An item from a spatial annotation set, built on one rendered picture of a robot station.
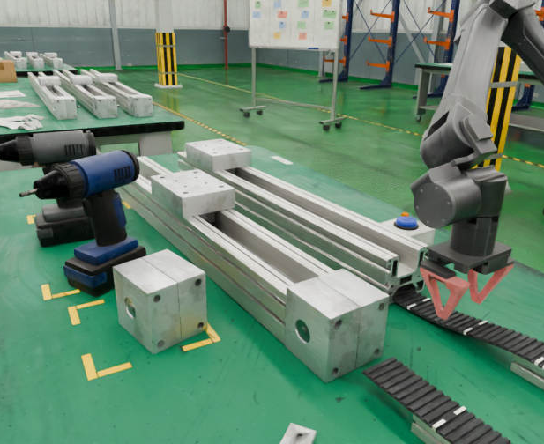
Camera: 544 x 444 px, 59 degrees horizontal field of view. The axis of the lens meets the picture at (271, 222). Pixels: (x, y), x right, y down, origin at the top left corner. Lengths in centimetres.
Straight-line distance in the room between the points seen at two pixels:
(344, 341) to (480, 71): 45
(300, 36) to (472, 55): 576
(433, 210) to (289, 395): 28
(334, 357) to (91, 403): 29
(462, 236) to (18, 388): 59
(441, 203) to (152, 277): 38
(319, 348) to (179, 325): 20
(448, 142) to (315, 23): 579
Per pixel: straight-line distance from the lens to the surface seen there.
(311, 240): 89
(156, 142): 245
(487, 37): 91
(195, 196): 89
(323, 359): 62
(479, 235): 68
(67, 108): 251
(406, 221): 95
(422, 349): 72
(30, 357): 74
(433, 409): 58
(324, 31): 633
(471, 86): 77
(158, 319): 66
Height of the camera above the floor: 119
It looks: 22 degrees down
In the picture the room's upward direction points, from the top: 1 degrees clockwise
